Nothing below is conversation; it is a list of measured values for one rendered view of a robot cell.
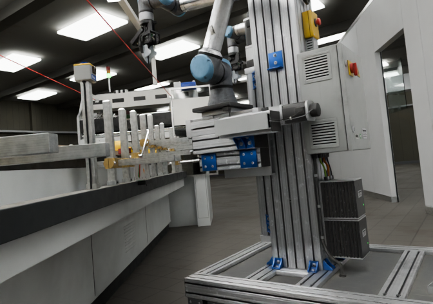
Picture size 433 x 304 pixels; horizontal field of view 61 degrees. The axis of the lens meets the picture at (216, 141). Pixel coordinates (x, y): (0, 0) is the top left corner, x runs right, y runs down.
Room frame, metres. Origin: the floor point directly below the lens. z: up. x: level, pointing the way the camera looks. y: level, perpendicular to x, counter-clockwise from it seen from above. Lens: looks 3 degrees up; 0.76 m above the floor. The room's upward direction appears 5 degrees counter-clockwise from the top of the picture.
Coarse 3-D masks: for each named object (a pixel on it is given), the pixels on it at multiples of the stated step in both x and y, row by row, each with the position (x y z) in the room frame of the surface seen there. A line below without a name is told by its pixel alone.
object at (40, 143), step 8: (16, 136) 0.54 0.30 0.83; (24, 136) 0.54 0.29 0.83; (32, 136) 0.54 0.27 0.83; (40, 136) 0.54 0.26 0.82; (48, 136) 0.54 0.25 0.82; (56, 136) 0.57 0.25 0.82; (0, 144) 0.55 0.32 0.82; (8, 144) 0.54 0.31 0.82; (16, 144) 0.54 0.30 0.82; (24, 144) 0.54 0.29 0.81; (32, 144) 0.54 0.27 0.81; (40, 144) 0.54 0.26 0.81; (48, 144) 0.54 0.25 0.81; (56, 144) 0.57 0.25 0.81; (0, 152) 0.55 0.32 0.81; (8, 152) 0.54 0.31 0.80; (16, 152) 0.54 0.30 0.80; (24, 152) 0.54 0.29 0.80; (32, 152) 0.54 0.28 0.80; (40, 152) 0.54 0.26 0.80; (48, 152) 0.54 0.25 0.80; (56, 152) 0.56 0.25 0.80
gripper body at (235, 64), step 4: (232, 56) 2.53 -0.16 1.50; (236, 56) 2.50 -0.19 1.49; (232, 60) 2.52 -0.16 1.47; (236, 60) 2.50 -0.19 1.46; (232, 64) 2.52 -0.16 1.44; (236, 64) 2.50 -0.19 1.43; (240, 64) 2.52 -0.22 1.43; (232, 68) 2.52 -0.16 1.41; (236, 68) 2.50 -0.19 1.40; (240, 68) 2.52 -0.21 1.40
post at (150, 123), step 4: (148, 116) 2.76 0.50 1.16; (152, 116) 2.78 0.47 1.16; (148, 120) 2.76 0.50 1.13; (152, 120) 2.77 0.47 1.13; (148, 124) 2.76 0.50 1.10; (152, 124) 2.76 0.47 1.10; (148, 128) 2.76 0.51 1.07; (152, 128) 2.76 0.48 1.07; (152, 132) 2.76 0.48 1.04; (152, 136) 2.76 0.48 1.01; (152, 148) 2.76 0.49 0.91; (152, 152) 2.76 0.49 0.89; (152, 164) 2.76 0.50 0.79; (156, 164) 2.78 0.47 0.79; (152, 168) 2.76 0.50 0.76; (156, 168) 2.77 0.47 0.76; (152, 172) 2.76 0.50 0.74; (156, 172) 2.76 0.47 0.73
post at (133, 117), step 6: (132, 114) 2.26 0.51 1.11; (132, 120) 2.26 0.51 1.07; (132, 126) 2.26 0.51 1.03; (132, 132) 2.26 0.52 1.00; (138, 132) 2.29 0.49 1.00; (132, 138) 2.26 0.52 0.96; (138, 138) 2.28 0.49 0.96; (132, 144) 2.26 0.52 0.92; (138, 144) 2.27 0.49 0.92; (138, 150) 2.26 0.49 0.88
